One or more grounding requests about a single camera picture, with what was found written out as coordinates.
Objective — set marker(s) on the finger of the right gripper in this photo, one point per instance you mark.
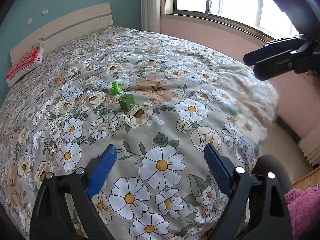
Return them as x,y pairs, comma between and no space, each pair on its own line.
269,66
273,48

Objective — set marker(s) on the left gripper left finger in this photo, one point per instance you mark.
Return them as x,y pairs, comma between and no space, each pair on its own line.
51,218

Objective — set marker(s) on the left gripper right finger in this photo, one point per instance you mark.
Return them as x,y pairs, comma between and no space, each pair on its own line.
256,207

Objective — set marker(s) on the pink quilted jacket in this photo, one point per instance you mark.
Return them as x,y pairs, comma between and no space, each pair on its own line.
303,208

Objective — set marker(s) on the green cube die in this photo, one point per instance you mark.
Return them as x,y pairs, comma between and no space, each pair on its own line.
127,102

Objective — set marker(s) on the floral bed duvet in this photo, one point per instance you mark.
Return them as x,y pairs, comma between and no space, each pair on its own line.
61,115

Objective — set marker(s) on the green lego brick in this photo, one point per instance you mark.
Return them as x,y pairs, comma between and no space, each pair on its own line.
114,87

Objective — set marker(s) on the beige curtain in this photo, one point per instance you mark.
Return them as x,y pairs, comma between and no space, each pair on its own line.
151,15

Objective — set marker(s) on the white pillow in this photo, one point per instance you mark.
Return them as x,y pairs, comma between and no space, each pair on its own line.
26,70

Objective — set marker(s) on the red folded cloth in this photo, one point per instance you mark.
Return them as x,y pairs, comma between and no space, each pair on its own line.
25,60

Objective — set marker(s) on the beige wooden headboard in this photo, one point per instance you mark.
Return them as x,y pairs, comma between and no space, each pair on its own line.
65,29

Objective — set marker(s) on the window with dark frame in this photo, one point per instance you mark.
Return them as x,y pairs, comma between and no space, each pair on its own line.
261,19

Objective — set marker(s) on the white wall socket left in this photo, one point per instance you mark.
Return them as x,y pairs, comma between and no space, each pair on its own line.
29,21

